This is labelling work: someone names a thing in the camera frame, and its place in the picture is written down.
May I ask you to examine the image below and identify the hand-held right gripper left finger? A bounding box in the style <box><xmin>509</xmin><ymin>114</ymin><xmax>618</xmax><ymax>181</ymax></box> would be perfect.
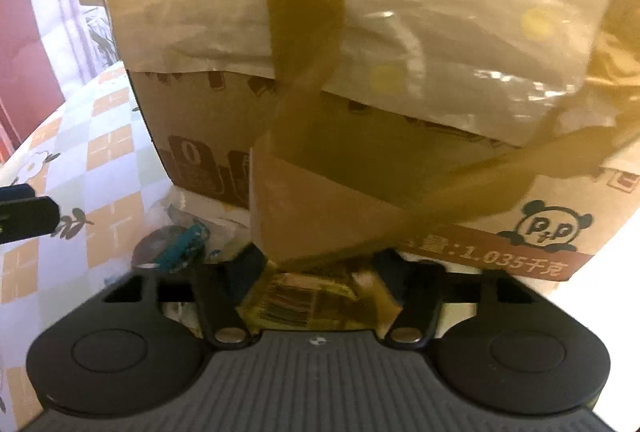
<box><xmin>102</xmin><ymin>244</ymin><xmax>271</xmax><ymax>349</ymax></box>

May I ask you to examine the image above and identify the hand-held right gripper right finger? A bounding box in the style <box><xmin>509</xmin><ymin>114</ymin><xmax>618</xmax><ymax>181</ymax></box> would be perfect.
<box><xmin>375</xmin><ymin>249</ymin><xmax>541</xmax><ymax>349</ymax></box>

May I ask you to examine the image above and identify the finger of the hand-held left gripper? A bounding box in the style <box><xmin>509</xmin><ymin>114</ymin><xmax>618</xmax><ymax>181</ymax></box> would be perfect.
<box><xmin>0</xmin><ymin>184</ymin><xmax>62</xmax><ymax>244</ymax></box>

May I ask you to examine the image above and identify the golden snack packet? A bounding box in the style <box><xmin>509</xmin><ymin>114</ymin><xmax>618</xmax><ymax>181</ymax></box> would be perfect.
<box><xmin>235</xmin><ymin>258</ymin><xmax>403</xmax><ymax>335</ymax></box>

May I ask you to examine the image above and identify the brown cardboard box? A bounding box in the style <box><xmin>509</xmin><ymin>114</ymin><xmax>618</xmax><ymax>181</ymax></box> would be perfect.
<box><xmin>95</xmin><ymin>0</ymin><xmax>640</xmax><ymax>284</ymax></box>

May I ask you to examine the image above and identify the clear plastic wrapper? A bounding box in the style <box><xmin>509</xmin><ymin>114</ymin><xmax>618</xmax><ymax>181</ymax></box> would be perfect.
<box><xmin>147</xmin><ymin>189</ymin><xmax>253</xmax><ymax>265</ymax></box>

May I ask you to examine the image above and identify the teal candy wrapper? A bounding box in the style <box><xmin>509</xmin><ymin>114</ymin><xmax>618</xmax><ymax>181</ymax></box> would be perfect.
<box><xmin>156</xmin><ymin>220</ymin><xmax>209</xmax><ymax>271</ymax></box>

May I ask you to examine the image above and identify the checked floral tablecloth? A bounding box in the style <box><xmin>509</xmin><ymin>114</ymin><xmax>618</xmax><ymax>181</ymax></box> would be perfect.
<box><xmin>0</xmin><ymin>61</ymin><xmax>251</xmax><ymax>432</ymax></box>

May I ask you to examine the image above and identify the translucent white plastic sheet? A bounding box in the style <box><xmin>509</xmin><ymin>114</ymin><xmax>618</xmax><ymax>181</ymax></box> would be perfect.
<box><xmin>96</xmin><ymin>0</ymin><xmax>623</xmax><ymax>135</ymax></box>

